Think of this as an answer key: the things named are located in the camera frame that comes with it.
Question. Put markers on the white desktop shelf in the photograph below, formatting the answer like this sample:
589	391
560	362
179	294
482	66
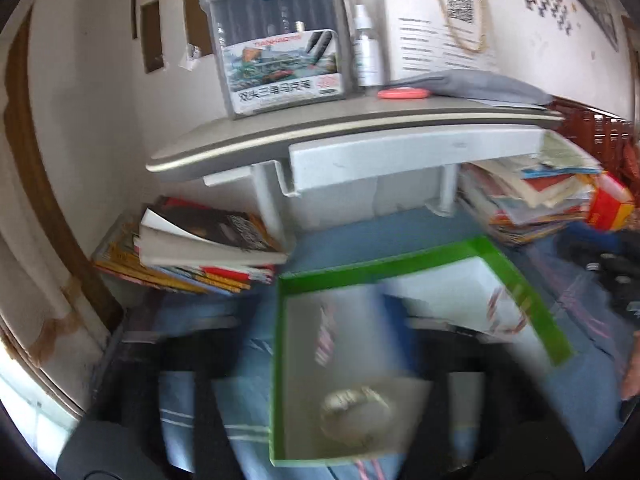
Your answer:
339	162

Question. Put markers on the red yellow shopping bag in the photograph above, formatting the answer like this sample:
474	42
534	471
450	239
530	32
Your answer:
611	205

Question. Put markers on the right stack of books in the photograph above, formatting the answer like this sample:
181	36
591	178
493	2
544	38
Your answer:
523	198

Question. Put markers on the white spray bottle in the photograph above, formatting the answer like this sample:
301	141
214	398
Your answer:
368	56

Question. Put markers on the green cardboard box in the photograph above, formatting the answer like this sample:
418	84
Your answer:
349	327

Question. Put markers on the white paper gift bag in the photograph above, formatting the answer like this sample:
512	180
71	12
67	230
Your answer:
427	36

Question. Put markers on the red round lid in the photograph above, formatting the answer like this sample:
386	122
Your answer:
403	94

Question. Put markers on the person right hand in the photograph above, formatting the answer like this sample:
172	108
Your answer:
631	382

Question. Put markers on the beige curtain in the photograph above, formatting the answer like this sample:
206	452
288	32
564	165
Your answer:
57	315

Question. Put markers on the stack of books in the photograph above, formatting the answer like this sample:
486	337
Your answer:
523	198
180	246

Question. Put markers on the dark wooden bench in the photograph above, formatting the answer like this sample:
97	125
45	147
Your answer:
607	137

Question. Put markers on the left stack of books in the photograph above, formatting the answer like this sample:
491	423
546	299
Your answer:
180	246

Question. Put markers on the marker pen set box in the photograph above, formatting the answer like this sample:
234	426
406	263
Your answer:
275	54

